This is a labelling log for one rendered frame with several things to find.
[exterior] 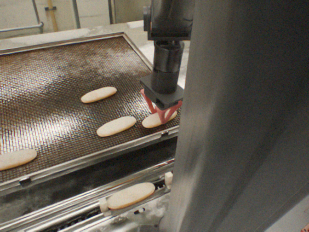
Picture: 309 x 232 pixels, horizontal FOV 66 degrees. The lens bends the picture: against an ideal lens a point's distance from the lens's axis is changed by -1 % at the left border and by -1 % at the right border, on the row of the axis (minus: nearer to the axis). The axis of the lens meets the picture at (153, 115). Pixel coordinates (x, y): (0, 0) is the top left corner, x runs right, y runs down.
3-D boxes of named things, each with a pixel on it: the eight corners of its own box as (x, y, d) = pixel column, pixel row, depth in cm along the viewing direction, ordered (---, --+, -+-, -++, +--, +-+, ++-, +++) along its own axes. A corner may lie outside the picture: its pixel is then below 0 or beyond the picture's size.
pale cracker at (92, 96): (84, 105, 62) (84, 102, 61) (78, 97, 64) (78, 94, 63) (119, 93, 66) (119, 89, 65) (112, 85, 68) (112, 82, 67)
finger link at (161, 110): (163, 106, 63) (167, 77, 57) (180, 123, 59) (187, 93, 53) (141, 116, 60) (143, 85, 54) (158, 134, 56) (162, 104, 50)
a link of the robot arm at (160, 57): (155, 43, 43) (187, 46, 43) (155, 26, 48) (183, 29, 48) (152, 76, 48) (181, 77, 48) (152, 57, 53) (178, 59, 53)
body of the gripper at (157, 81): (160, 77, 59) (164, 49, 54) (188, 101, 53) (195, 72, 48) (138, 84, 56) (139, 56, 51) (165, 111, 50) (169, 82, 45)
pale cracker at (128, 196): (110, 214, 44) (109, 210, 44) (104, 198, 47) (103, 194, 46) (158, 193, 48) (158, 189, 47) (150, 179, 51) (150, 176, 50)
